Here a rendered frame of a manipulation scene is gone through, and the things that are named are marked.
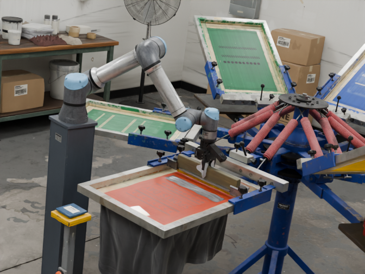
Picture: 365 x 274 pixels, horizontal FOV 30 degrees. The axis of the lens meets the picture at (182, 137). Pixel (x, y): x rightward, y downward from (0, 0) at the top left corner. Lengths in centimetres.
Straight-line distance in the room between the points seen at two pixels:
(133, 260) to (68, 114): 81
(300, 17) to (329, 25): 38
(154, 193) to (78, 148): 48
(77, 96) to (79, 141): 23
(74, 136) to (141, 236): 66
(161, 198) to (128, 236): 25
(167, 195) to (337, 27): 470
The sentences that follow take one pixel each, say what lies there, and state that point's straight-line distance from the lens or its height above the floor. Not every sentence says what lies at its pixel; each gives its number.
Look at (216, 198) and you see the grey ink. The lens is 340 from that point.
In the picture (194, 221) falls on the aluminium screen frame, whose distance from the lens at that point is 308.
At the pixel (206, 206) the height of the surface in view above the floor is 96.
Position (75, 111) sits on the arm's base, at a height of 126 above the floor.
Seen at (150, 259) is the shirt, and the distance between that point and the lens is 322.
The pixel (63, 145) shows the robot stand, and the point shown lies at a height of 108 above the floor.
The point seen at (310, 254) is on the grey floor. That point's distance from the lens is 519.
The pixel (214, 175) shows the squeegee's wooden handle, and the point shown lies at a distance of 348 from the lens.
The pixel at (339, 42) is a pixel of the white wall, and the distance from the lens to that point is 772.
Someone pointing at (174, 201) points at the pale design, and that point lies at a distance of 331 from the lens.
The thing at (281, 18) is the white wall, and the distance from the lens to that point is 811.
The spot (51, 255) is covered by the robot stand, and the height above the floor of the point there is 43.
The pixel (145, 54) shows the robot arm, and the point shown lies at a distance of 331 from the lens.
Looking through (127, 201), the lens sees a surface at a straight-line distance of 326.
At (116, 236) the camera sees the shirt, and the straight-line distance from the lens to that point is 333.
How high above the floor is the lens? 231
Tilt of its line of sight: 19 degrees down
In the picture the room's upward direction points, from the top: 7 degrees clockwise
